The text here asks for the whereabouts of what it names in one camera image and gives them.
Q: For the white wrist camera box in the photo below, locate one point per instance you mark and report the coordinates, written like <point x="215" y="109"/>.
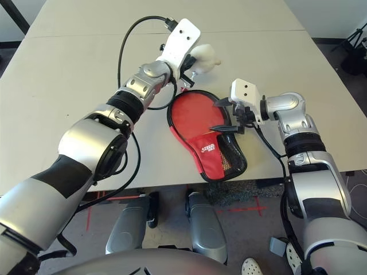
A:
<point x="180" y="43"/>
<point x="245" y="91"/>

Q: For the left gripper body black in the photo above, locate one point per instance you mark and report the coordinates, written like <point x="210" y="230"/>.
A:
<point x="189" y="64"/>

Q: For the white perforated clog shoe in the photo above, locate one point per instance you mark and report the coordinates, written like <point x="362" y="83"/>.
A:
<point x="252" y="267"/>
<point x="292" y="257"/>

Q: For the grey robot left leg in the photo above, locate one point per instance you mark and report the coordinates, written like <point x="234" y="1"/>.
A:
<point x="126" y="226"/>

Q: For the dark speckled floor mat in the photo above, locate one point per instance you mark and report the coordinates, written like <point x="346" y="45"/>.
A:
<point x="238" y="194"/>

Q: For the red black paddle case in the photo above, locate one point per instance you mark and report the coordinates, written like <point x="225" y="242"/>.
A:
<point x="206" y="154"/>

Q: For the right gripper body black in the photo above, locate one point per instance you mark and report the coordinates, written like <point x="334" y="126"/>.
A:
<point x="243" y="117"/>

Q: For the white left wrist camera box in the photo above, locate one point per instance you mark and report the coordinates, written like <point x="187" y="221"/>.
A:
<point x="180" y="43"/>

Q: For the grey foot pedal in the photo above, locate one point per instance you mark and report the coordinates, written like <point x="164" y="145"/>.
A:
<point x="277" y="245"/>

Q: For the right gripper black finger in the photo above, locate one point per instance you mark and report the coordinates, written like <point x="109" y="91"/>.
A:
<point x="229" y="129"/>
<point x="225" y="103"/>

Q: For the grey robot leg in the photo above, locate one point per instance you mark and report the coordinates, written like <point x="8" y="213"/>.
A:
<point x="206" y="226"/>
<point x="126" y="226"/>

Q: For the grey robot torso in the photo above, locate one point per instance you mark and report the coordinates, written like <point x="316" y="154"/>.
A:
<point x="137" y="263"/>

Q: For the black tripod stand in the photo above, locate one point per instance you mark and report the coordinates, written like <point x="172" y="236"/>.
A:
<point x="354" y="61"/>

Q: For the grey white plush toy charm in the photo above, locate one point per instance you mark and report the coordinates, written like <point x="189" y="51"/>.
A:
<point x="205" y="57"/>

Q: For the grey robot right leg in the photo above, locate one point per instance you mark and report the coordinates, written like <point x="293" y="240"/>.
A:
<point x="206" y="226"/>

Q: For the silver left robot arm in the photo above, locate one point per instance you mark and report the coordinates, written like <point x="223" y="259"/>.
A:
<point x="86" y="137"/>

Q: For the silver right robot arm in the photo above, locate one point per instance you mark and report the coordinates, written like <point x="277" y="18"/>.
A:
<point x="315" y="172"/>

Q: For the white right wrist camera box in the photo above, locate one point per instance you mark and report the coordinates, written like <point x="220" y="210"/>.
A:
<point x="245" y="91"/>

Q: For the side table with black legs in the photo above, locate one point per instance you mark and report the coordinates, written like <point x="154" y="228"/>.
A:
<point x="17" y="17"/>

